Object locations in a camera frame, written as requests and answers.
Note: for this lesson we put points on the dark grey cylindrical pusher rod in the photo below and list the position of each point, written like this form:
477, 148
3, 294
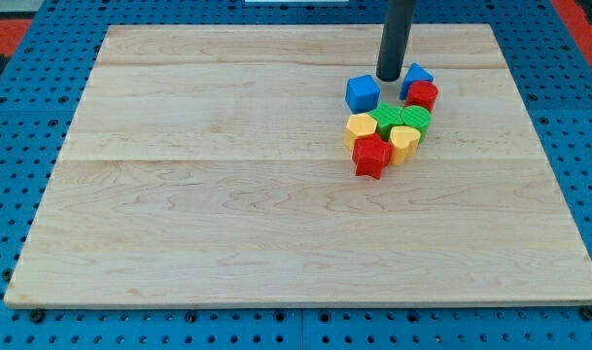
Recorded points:
395, 35

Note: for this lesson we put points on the blue triangle block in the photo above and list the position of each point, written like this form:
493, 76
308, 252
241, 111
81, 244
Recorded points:
414, 74

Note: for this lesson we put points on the red cylinder block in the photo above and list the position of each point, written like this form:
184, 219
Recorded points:
423, 94

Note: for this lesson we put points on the blue cube block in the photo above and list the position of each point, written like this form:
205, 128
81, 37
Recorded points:
362, 94

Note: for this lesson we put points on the green star block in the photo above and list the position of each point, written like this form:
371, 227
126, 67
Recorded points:
387, 117

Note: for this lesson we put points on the green cylinder block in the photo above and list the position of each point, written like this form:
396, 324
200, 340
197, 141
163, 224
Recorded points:
417, 117

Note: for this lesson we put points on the yellow hexagon block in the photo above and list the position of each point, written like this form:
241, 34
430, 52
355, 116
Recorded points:
358, 126

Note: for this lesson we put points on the yellow heart block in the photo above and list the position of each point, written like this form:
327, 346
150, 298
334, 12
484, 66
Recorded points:
404, 141

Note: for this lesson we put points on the red star block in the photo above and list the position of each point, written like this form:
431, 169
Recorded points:
371, 155

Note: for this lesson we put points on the light wooden board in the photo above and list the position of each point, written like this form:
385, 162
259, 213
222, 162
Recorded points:
205, 168

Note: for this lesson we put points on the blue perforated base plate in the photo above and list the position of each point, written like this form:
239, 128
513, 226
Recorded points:
42, 81

